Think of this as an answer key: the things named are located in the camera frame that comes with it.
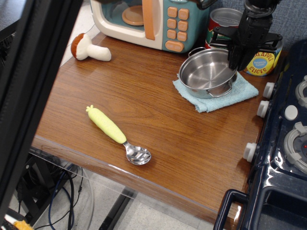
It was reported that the teal toy microwave oven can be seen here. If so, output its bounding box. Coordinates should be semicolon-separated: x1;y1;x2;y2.
90;0;210;53

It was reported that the light blue folded cloth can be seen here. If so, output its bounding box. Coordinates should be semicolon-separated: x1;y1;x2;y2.
173;72;259;113

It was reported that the black cable under table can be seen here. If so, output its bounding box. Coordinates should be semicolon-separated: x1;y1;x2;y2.
33;167;84;230

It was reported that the tomato sauce can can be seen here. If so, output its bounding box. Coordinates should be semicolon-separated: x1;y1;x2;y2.
205;8;243;49

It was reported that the pineapple slices can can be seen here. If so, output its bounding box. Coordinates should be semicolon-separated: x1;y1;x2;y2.
244;40;283;76

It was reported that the white stove knob front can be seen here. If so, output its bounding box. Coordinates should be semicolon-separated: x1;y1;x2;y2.
243;143;257;163

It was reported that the plush toy mushroom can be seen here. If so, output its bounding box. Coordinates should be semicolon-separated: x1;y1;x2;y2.
71;33;112;61

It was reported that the white stove knob rear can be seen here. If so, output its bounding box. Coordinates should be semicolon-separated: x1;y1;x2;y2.
263;82;275;99

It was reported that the dark blue toy stove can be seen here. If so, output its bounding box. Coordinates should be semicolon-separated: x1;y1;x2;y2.
214;40;307;230

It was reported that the white stove knob middle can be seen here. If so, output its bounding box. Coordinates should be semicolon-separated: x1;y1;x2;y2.
257;101;270;118

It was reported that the round stainless steel pot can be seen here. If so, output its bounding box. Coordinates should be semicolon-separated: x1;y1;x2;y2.
178;47;237;99

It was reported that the spoon with yellow-green handle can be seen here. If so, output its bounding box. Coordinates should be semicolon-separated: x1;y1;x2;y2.
86;105;152;166

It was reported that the white stove knob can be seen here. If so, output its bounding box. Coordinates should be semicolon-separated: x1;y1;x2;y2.
263;82;275;99
257;101;270;118
243;143;257;163

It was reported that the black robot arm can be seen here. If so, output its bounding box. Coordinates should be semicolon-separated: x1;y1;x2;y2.
0;0;263;219

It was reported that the blue cable under table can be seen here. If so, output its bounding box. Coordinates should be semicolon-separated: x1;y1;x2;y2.
47;169;75;230

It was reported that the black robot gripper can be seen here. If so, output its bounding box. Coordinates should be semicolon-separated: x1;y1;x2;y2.
210;16;283;71

